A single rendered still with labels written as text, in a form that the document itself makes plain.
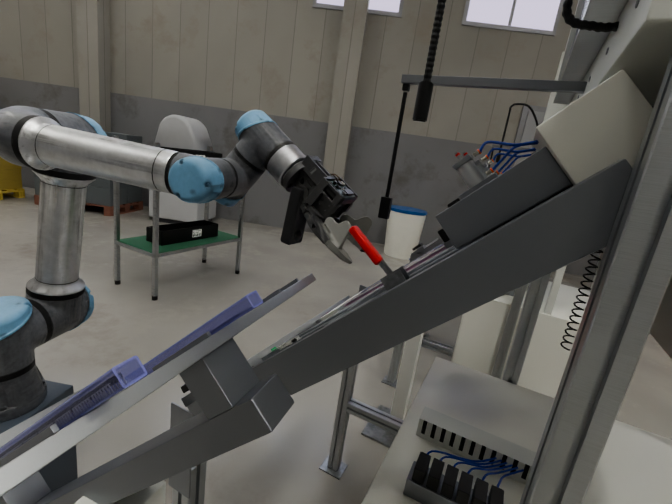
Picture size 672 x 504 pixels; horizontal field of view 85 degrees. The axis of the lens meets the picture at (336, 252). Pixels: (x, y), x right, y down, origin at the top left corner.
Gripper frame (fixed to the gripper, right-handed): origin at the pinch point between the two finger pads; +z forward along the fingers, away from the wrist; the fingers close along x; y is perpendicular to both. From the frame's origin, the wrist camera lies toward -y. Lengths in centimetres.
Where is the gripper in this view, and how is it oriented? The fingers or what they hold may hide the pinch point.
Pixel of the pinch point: (356, 257)
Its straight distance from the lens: 68.9
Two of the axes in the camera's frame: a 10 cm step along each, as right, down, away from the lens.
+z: 6.5, 7.4, -1.9
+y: 6.1, -6.6, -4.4
